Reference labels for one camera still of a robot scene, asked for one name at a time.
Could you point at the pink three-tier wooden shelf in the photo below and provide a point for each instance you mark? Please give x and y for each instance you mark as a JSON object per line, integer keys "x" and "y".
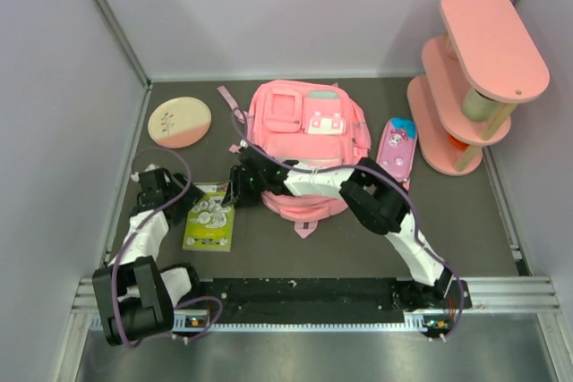
{"x": 486, "y": 47}

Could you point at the cream and pink plate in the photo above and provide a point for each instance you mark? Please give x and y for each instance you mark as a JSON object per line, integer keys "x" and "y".
{"x": 179, "y": 122}

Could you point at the green thin booklet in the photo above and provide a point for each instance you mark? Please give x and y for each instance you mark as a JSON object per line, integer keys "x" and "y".
{"x": 209, "y": 225}

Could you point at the pale green cup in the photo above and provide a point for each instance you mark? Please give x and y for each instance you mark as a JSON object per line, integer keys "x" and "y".
{"x": 477, "y": 107}

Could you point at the orange bowl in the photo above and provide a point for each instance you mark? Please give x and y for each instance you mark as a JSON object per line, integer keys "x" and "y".
{"x": 458, "y": 144}

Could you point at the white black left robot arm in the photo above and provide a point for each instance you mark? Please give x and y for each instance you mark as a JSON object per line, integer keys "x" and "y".
{"x": 135, "y": 298}

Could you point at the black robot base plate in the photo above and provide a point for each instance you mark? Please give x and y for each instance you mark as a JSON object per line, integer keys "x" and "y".
{"x": 326, "y": 300}

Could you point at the pink cartoon pencil case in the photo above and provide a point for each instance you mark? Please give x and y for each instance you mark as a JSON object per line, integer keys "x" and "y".
{"x": 397, "y": 149}

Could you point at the pink student backpack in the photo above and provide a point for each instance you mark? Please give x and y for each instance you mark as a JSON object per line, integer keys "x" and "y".
{"x": 316, "y": 124}

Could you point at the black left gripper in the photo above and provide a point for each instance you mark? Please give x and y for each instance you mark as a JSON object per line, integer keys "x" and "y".
{"x": 192, "y": 197}

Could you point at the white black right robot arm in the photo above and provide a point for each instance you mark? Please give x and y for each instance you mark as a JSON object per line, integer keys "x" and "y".
{"x": 380, "y": 204}

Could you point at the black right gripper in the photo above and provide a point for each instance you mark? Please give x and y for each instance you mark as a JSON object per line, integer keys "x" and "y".
{"x": 237, "y": 191}

